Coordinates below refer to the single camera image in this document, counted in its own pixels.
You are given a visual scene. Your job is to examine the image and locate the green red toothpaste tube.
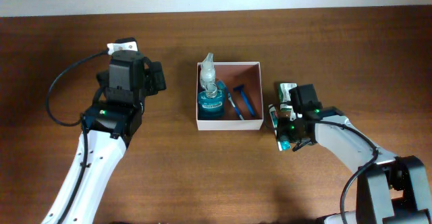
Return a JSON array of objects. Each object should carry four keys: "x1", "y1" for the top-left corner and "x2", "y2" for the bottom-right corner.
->
[{"x1": 268, "y1": 104, "x2": 291, "y2": 151}]

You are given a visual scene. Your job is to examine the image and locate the blue disposable razor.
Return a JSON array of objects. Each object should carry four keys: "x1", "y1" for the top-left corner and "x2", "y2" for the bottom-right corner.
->
[{"x1": 233, "y1": 84, "x2": 256, "y2": 117}]

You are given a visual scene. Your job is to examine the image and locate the green Listerine mouthwash bottle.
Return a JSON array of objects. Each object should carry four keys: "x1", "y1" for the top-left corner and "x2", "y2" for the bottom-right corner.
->
[{"x1": 197, "y1": 83, "x2": 225, "y2": 119}]

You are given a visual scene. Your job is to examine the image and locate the blue white toothbrush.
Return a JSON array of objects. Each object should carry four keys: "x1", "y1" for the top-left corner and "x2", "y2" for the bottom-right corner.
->
[{"x1": 216, "y1": 80, "x2": 244, "y2": 120}]

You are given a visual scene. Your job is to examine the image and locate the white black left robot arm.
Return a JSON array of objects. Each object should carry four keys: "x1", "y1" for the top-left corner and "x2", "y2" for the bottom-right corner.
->
[{"x1": 43, "y1": 49, "x2": 167, "y2": 223}]

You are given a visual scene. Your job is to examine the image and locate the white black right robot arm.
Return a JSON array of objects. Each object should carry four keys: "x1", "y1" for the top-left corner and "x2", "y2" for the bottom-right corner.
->
[{"x1": 275, "y1": 84, "x2": 431, "y2": 224}]

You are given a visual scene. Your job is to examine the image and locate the green white soap packet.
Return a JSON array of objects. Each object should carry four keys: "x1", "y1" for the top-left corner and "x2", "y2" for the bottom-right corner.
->
[{"x1": 277, "y1": 82, "x2": 297, "y2": 106}]

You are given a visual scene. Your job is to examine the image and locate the pink open cardboard box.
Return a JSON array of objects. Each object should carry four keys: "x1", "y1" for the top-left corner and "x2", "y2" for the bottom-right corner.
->
[{"x1": 195, "y1": 61, "x2": 264, "y2": 131}]

